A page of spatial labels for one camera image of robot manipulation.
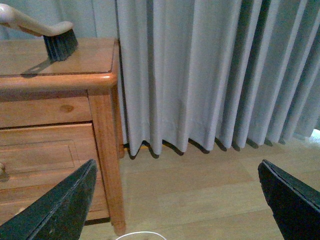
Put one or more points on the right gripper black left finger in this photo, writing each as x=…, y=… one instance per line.
x=60, y=214

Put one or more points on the light grey pleated curtain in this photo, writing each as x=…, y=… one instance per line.
x=219, y=70

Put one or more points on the wooden nightstand with drawers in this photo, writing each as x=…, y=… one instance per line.
x=54, y=116

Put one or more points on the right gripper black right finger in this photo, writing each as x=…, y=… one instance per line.
x=294, y=204

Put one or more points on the beige hand brush black bristles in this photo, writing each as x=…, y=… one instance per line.
x=59, y=39

